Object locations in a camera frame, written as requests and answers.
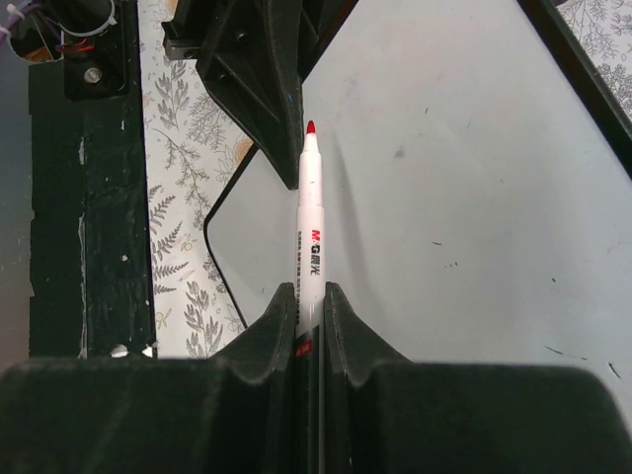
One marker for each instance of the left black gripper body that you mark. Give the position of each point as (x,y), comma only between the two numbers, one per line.
(199,30)

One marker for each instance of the red white marker pen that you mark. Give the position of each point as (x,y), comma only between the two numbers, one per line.
(309,289)

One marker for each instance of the white whiteboard black frame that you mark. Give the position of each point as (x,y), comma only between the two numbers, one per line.
(476,210)

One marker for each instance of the floral table mat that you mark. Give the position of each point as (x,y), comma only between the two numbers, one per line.
(220,224)

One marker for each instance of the black base bar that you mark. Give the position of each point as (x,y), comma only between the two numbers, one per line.
(90,263)

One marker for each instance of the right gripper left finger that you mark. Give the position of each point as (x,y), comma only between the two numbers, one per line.
(231,413)

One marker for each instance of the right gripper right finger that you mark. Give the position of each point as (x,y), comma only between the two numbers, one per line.
(387,414)

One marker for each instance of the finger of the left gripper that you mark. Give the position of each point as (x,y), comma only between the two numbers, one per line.
(248,64)
(320,21)

